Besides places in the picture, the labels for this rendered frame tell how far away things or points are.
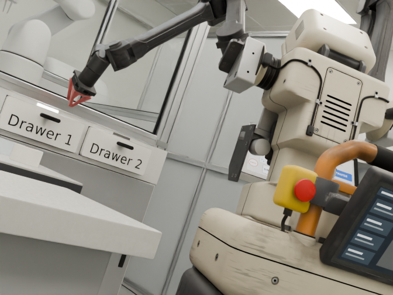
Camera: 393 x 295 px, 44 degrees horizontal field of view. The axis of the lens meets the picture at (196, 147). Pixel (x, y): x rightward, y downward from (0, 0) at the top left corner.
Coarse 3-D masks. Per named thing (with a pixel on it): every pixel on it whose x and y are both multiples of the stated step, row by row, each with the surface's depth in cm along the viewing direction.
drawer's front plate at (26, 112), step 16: (16, 112) 161; (32, 112) 164; (48, 112) 168; (0, 128) 159; (16, 128) 162; (48, 128) 169; (64, 128) 172; (80, 128) 176; (48, 144) 169; (64, 144) 173
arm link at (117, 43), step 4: (116, 40) 155; (96, 44) 164; (100, 44) 163; (104, 44) 164; (108, 44) 156; (112, 44) 153; (116, 44) 153; (120, 44) 154; (96, 48) 161; (100, 48) 161; (104, 48) 162; (108, 48) 154; (112, 48) 154; (92, 52) 161; (108, 52) 155; (92, 56) 160; (108, 56) 155; (112, 60) 157; (112, 64) 156; (116, 68) 158; (120, 68) 158
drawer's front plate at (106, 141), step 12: (96, 132) 180; (84, 144) 178; (96, 144) 181; (108, 144) 184; (132, 144) 191; (96, 156) 182; (120, 156) 188; (132, 156) 192; (144, 156) 195; (120, 168) 189; (132, 168) 192; (144, 168) 196
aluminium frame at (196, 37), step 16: (192, 32) 204; (192, 48) 205; (192, 64) 206; (0, 80) 158; (16, 80) 161; (176, 80) 202; (32, 96) 165; (48, 96) 168; (176, 96) 203; (80, 112) 177; (96, 112) 181; (176, 112) 204; (112, 128) 186; (128, 128) 190; (160, 128) 200; (160, 144) 201
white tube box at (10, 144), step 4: (0, 140) 124; (4, 140) 125; (8, 140) 126; (0, 144) 125; (4, 144) 126; (8, 144) 127; (12, 144) 128; (0, 148) 125; (4, 148) 126; (8, 148) 127; (12, 148) 128; (0, 152) 125; (4, 152) 126; (8, 152) 127
